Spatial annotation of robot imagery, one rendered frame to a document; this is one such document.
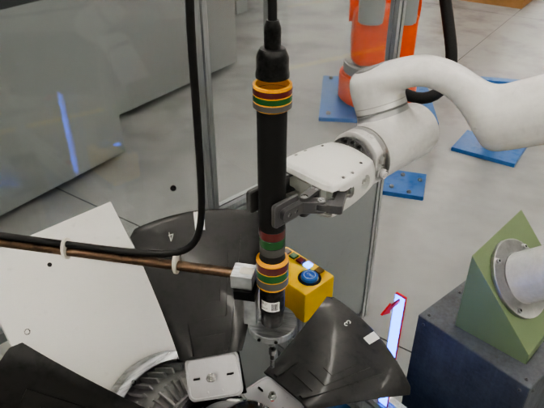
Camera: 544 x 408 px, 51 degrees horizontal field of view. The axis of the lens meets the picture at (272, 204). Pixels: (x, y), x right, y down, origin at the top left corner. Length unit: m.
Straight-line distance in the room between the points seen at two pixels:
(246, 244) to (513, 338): 0.74
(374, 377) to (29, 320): 0.59
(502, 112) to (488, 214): 2.93
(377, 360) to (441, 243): 2.33
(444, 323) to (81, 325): 0.87
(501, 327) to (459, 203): 2.36
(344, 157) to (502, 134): 0.20
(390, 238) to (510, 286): 1.96
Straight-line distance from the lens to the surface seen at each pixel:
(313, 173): 0.72
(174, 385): 0.98
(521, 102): 0.78
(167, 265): 0.80
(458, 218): 3.59
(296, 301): 1.33
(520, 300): 1.43
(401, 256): 3.20
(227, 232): 0.91
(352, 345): 1.06
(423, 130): 0.86
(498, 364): 1.44
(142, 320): 1.09
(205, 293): 0.90
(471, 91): 0.78
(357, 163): 0.75
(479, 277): 1.37
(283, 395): 0.96
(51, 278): 1.05
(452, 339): 1.47
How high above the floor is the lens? 1.94
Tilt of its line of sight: 33 degrees down
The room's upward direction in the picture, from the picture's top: straight up
